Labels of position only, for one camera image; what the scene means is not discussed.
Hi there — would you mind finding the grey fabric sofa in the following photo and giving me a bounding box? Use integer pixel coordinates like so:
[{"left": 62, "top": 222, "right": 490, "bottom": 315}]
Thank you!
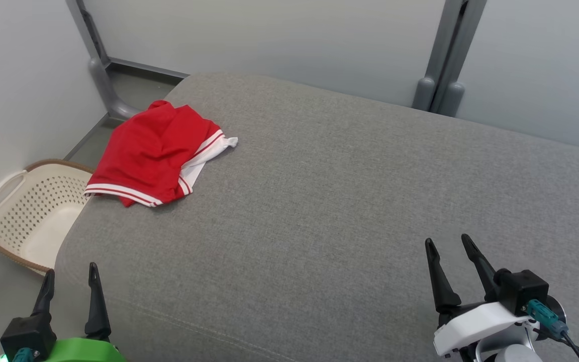
[{"left": 54, "top": 72, "right": 579, "bottom": 362}]

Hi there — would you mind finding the grey curved partition post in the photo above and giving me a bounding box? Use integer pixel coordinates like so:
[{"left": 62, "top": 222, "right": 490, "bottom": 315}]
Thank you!
[{"left": 66, "top": 0, "right": 142, "bottom": 122}]

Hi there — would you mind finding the teal right camera connector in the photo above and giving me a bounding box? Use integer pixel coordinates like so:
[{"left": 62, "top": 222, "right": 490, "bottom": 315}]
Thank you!
[{"left": 525, "top": 300, "right": 569, "bottom": 338}]

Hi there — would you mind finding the grey double partition post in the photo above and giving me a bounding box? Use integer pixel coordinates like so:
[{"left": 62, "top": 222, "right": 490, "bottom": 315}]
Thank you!
[{"left": 412, "top": 0, "right": 489, "bottom": 118}]

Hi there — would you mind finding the black right round motor cap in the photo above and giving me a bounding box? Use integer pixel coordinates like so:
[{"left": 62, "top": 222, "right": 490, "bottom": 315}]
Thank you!
[{"left": 547, "top": 296, "right": 568, "bottom": 325}]

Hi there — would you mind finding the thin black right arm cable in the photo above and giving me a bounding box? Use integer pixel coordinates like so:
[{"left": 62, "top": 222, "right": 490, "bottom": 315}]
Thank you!
[{"left": 536, "top": 327, "right": 579, "bottom": 362}]

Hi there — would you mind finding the red shirt with white sleeves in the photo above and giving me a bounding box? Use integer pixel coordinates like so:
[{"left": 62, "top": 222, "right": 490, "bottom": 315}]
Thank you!
[{"left": 84, "top": 100, "right": 239, "bottom": 208}]

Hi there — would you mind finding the cream perforated laundry basket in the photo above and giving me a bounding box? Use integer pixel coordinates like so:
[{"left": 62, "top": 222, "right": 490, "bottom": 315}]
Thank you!
[{"left": 0, "top": 159, "right": 95, "bottom": 277}]

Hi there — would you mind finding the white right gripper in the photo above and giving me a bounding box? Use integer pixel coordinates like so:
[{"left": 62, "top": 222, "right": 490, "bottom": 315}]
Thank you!
[{"left": 424, "top": 234, "right": 540, "bottom": 358}]

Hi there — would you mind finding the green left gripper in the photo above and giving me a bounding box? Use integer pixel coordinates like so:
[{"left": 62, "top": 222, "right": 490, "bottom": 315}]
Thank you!
[{"left": 31, "top": 262, "right": 126, "bottom": 362}]

